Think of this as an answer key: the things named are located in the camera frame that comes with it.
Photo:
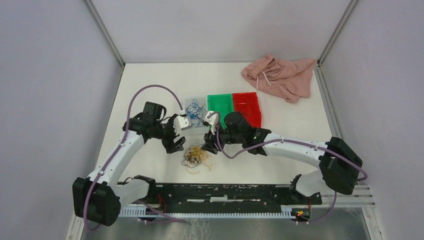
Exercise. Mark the white cable duct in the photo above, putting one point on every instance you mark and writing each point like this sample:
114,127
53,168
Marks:
141,211

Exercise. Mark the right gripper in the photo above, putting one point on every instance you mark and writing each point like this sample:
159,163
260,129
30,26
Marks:
210,145

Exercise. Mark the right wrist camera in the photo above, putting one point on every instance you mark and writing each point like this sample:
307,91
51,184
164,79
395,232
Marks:
212,119

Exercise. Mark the clear plastic bin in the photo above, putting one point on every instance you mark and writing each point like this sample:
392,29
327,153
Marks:
196,107

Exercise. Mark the pink cloth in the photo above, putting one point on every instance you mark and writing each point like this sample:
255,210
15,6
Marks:
285,79

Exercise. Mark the red plastic bin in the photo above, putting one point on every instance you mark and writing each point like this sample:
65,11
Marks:
247,104

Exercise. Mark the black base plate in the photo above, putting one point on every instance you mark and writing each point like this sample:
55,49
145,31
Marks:
232,195

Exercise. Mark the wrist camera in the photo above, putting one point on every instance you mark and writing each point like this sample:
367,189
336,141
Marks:
212,119
181,123

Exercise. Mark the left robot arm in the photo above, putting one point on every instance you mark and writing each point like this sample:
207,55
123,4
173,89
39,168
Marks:
98,197

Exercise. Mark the green plastic bin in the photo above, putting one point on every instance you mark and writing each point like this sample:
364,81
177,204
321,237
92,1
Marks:
222,103

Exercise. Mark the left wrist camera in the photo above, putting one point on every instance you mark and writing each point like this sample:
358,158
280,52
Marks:
181,123

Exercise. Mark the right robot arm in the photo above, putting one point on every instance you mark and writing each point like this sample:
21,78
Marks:
338,167

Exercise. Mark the aluminium frame rail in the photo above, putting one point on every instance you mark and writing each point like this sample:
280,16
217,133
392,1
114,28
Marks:
344,196

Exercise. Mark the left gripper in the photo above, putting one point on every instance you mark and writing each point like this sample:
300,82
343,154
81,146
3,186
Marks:
169,144

